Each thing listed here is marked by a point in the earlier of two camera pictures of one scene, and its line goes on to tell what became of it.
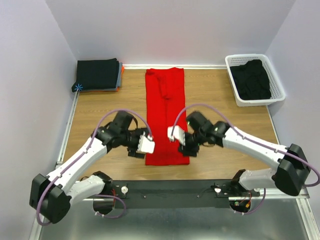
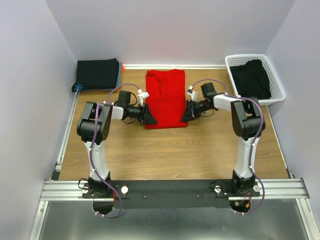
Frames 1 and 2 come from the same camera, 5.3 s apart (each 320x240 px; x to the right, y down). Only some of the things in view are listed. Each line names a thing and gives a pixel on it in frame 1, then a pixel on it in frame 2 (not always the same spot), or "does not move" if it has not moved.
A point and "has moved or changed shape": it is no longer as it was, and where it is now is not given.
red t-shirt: x=165 y=106 has moved or changed shape
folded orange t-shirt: x=122 y=73 does not move
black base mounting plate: x=215 y=194 does not move
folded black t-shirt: x=96 y=74 does not move
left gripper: x=135 y=152 → x=145 y=113
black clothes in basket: x=252 y=80 does not move
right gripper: x=188 y=150 → x=191 y=109
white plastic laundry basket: x=253 y=80 does not move
